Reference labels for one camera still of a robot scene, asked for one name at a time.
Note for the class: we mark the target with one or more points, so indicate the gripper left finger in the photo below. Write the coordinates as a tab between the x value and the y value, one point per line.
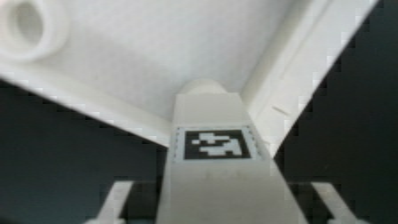
128	207

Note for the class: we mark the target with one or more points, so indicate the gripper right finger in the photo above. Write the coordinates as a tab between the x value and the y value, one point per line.
322	204

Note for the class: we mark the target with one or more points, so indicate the white desk leg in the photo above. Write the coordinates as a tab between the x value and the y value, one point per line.
224	187

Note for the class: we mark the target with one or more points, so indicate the white desk tabletop tray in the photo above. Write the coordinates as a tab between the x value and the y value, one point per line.
104	54

